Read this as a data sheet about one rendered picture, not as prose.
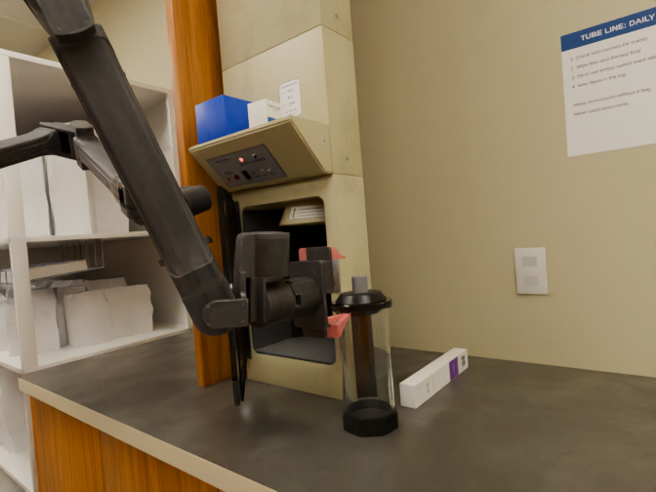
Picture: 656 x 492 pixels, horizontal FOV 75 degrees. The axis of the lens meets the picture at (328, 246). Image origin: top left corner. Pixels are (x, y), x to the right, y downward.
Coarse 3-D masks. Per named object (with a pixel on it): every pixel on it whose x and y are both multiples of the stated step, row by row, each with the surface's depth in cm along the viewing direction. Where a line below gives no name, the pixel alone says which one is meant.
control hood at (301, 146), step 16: (256, 128) 83; (272, 128) 81; (288, 128) 79; (304, 128) 80; (320, 128) 84; (208, 144) 93; (224, 144) 90; (240, 144) 88; (256, 144) 86; (272, 144) 84; (288, 144) 83; (304, 144) 81; (320, 144) 84; (288, 160) 86; (304, 160) 84; (320, 160) 84; (288, 176) 90; (304, 176) 88
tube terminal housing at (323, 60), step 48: (288, 48) 92; (336, 48) 89; (240, 96) 102; (336, 96) 89; (336, 144) 88; (240, 192) 104; (288, 192) 95; (336, 192) 87; (336, 240) 87; (288, 384) 99; (336, 384) 90
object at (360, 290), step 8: (352, 280) 76; (360, 280) 75; (352, 288) 76; (360, 288) 75; (344, 296) 74; (352, 296) 73; (360, 296) 73; (368, 296) 73; (376, 296) 73; (384, 296) 75; (344, 304) 73; (352, 304) 72; (360, 304) 72
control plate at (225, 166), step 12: (264, 144) 85; (228, 156) 93; (240, 156) 91; (252, 156) 89; (264, 156) 88; (216, 168) 98; (228, 168) 96; (240, 168) 94; (252, 168) 93; (264, 168) 91; (276, 168) 89; (240, 180) 98; (252, 180) 96; (264, 180) 94
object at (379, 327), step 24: (336, 312) 76; (360, 312) 71; (384, 312) 74; (360, 336) 72; (384, 336) 73; (360, 360) 72; (384, 360) 73; (360, 384) 72; (384, 384) 73; (360, 408) 73; (384, 408) 73
